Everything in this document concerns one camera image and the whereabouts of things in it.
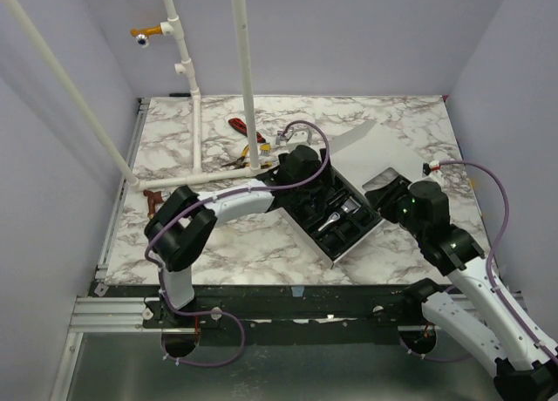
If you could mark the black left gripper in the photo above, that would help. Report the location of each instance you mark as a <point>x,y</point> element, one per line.
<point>323,180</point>

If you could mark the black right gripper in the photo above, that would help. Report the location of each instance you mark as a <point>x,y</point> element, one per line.
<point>379,196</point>

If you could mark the white hair clipper kit box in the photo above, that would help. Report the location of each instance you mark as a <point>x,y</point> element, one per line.
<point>359,159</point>

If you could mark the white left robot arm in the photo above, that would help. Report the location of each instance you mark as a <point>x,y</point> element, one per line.
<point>179,231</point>

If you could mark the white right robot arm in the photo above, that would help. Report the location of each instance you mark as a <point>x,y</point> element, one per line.
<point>520,358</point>

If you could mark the red black utility knife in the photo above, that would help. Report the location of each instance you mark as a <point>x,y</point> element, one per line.
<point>239,126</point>

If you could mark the brown garden faucet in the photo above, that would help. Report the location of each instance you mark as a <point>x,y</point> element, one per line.
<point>153,200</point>

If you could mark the orange faucet on pipe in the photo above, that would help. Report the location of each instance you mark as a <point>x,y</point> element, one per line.
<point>142,36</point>

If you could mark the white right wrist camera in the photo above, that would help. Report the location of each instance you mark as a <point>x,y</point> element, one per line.
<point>431,172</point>

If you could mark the yellow handled pliers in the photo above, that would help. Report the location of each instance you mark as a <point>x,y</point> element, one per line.
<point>243,160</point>

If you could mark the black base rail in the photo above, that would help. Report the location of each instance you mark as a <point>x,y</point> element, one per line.
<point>226,315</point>

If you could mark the white PVC pipe frame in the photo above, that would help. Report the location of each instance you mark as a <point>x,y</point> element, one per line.
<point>174,28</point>

